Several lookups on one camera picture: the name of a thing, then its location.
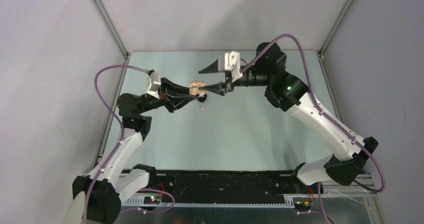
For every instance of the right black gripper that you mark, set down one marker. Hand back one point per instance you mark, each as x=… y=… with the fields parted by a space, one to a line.
x=217 y=88

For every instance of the beige earbud charging case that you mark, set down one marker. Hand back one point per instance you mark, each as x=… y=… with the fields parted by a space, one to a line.
x=195 y=88

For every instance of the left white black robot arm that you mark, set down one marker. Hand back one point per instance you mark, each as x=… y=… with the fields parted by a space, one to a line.
x=101 y=194

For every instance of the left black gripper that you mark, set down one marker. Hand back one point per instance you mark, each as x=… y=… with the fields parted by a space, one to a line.
x=169 y=101

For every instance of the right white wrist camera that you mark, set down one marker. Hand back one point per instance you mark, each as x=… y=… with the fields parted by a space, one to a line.
x=232 y=64

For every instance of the corner aluminium post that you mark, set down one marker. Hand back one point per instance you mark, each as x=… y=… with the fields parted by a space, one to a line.
x=335 y=27
x=109 y=24

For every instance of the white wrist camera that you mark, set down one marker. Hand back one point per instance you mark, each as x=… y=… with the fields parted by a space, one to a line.
x=232 y=64
x=153 y=83

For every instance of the left corner aluminium post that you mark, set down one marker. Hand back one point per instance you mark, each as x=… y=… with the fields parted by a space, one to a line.
x=109 y=24

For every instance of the right controller board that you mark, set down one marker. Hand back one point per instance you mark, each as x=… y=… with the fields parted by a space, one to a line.
x=303 y=206

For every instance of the black earbud charging case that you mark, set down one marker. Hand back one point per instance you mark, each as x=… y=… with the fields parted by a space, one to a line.
x=202 y=99

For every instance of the grey slotted cable duct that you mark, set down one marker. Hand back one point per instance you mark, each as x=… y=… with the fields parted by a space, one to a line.
x=140 y=201

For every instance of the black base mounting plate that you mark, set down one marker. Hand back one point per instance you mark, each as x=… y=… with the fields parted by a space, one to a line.
x=232 y=196

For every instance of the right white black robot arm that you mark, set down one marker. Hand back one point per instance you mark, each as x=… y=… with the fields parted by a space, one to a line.
x=287 y=92

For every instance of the right corner aluminium post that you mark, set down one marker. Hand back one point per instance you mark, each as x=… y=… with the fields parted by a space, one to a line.
x=335 y=27

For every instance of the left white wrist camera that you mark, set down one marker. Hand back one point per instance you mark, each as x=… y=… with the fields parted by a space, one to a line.
x=153 y=83

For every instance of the controller board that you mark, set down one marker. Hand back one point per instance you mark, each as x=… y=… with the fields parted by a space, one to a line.
x=152 y=200
x=303 y=206

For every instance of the left controller board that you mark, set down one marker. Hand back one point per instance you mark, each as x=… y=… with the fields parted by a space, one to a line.
x=152 y=200

